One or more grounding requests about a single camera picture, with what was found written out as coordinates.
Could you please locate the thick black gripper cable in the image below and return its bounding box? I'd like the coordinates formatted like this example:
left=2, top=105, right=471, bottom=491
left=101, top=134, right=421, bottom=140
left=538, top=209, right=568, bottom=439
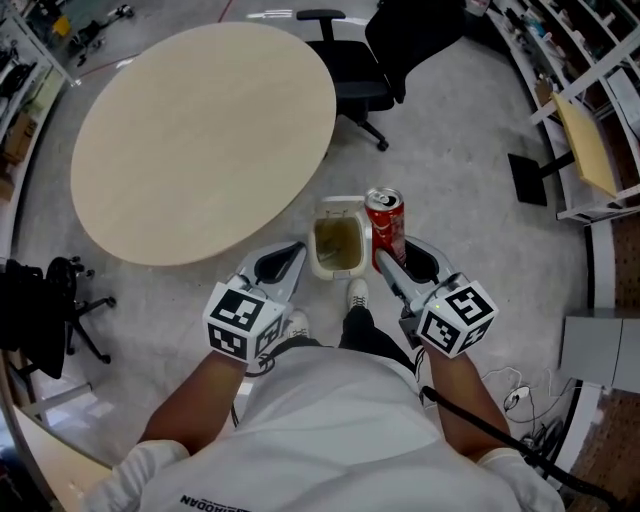
left=419, top=384, right=621, bottom=512

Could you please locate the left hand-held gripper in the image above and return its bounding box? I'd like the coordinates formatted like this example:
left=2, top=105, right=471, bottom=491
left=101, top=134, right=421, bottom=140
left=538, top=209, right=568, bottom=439
left=202, top=241, right=308, bottom=364

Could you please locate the white round floor socket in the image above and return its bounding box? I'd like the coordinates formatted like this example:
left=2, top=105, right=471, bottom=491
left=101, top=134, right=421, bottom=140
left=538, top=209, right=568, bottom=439
left=503, top=385, right=531, bottom=412

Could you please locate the black office chair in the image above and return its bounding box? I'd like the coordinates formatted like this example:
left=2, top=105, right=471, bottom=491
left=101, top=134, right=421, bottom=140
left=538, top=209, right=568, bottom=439
left=0, top=255, right=117, bottom=381
left=296, top=0, right=469, bottom=152

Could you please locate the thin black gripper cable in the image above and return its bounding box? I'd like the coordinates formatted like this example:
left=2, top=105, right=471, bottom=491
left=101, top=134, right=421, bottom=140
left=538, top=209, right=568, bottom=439
left=229, top=349, right=279, bottom=429

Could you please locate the red soda can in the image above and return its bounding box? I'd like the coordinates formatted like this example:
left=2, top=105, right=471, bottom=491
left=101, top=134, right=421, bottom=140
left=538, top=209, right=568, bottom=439
left=363, top=187, right=409, bottom=274

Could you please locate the small beige trash bin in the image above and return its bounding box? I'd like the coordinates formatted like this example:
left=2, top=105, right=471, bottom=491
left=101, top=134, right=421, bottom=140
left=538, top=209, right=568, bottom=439
left=305, top=195, right=375, bottom=281

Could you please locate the small wooden side table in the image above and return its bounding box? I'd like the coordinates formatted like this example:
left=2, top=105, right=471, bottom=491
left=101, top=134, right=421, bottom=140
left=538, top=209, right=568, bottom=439
left=507, top=91, right=621, bottom=207

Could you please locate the person's right forearm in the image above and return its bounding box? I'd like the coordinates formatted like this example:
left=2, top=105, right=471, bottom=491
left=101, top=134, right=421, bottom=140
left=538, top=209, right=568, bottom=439
left=424, top=347, right=511, bottom=461

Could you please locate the white shelf with assorted boxes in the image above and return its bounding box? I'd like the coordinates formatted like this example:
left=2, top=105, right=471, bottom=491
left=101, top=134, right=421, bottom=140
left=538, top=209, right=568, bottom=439
left=487, top=0, right=640, bottom=224

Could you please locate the white shelf with robot vacuums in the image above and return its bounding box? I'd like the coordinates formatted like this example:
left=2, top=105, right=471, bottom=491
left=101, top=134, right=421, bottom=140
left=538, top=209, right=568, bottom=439
left=0, top=0, right=81, bottom=201

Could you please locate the person's left forearm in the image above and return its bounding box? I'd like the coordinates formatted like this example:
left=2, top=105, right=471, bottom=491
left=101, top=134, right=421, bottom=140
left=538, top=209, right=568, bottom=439
left=139, top=349, right=251, bottom=456

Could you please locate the person's white shoe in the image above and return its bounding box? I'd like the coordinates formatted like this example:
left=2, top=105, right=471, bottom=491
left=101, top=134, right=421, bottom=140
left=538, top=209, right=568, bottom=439
left=346, top=278, right=370, bottom=310
left=285, top=309, right=311, bottom=341

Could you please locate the black wheeled floor device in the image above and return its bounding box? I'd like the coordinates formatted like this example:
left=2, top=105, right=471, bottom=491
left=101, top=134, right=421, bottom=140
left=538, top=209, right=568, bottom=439
left=74, top=19, right=109, bottom=67

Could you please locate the person's white shirt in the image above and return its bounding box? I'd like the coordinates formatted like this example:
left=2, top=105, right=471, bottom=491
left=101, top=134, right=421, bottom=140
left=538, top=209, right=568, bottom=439
left=82, top=344, right=566, bottom=512

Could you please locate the round wooden table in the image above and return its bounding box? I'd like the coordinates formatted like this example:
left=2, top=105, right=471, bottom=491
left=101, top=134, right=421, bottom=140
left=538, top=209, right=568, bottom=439
left=69, top=20, right=337, bottom=266

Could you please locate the person's right white shoe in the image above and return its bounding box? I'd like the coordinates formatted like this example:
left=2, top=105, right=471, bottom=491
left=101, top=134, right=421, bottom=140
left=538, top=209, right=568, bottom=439
left=346, top=278, right=370, bottom=310

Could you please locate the brown cardboard box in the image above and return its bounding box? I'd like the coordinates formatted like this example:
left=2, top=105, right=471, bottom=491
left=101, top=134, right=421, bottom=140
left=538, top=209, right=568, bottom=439
left=2, top=112, right=39, bottom=164

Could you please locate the person's left white shoe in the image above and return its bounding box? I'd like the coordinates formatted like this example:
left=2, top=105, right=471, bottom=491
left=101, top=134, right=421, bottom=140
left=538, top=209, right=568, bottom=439
left=285, top=309, right=311, bottom=341

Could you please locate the grey metal cabinet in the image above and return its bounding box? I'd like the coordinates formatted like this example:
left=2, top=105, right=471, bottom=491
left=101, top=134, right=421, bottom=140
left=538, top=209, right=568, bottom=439
left=558, top=307, right=640, bottom=394

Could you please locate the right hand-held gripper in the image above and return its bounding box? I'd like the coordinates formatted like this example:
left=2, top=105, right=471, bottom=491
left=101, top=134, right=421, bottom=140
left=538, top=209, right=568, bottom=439
left=375, top=238, right=500, bottom=360

